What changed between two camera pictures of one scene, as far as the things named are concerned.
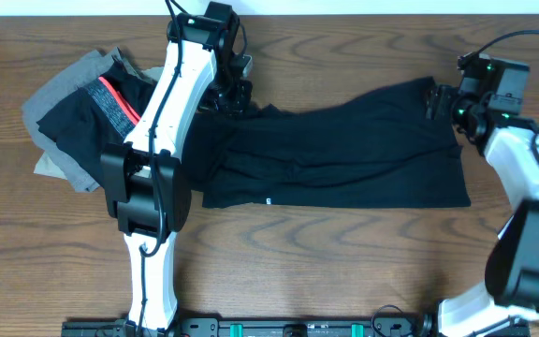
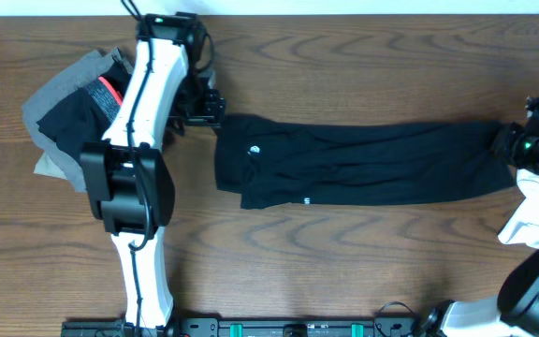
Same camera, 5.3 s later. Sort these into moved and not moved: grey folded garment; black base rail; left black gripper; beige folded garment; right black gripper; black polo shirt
Moved: left black gripper; black polo shirt; right black gripper
Not moved: beige folded garment; black base rail; grey folded garment
